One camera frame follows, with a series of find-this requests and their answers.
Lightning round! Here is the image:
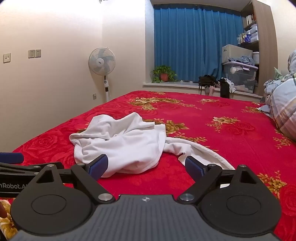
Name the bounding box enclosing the red floral bedsheet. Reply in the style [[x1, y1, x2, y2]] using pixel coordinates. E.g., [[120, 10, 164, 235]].
[[0, 90, 296, 241]]

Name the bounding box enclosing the potted green plant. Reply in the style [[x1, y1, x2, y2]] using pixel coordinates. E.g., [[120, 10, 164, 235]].
[[151, 65, 178, 83]]

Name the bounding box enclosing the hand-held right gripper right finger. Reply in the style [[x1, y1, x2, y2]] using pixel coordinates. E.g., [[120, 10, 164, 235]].
[[178, 156, 264, 205]]

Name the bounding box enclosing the plaid quilt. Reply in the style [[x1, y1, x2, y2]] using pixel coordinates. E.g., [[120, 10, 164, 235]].
[[258, 50, 296, 141]]

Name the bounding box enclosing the blue curtain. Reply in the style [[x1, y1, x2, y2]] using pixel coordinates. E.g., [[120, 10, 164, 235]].
[[154, 3, 244, 82]]

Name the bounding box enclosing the black bottle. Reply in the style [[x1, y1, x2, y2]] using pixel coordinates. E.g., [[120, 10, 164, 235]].
[[220, 78, 230, 98]]

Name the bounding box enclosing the clear plastic storage bin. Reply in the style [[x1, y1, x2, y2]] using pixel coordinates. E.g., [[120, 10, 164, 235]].
[[222, 61, 259, 94]]

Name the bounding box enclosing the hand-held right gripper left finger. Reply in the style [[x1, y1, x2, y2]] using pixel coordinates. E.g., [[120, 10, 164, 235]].
[[35, 154, 116, 205]]

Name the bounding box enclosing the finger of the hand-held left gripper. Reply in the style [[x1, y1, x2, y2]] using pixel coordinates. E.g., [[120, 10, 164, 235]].
[[0, 162, 47, 173], [0, 152, 24, 164]]

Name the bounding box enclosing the white standing fan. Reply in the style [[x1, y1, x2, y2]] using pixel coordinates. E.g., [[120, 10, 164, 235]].
[[88, 47, 116, 102]]

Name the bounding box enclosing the wooden bookshelf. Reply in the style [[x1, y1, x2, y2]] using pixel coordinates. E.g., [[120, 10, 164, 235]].
[[240, 0, 278, 96]]

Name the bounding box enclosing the blue clothing pile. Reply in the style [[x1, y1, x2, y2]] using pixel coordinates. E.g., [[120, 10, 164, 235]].
[[233, 56, 255, 66]]

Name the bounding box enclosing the grey box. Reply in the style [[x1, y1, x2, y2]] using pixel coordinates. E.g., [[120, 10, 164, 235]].
[[221, 44, 253, 64]]

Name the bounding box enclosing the white garment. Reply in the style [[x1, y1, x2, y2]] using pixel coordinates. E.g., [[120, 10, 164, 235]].
[[69, 112, 235, 178]]

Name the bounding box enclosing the black bag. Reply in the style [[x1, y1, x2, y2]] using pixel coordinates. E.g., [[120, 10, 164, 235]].
[[198, 75, 218, 90]]

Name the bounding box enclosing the white cloth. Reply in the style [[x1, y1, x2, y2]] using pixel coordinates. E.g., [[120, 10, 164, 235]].
[[225, 78, 236, 93]]

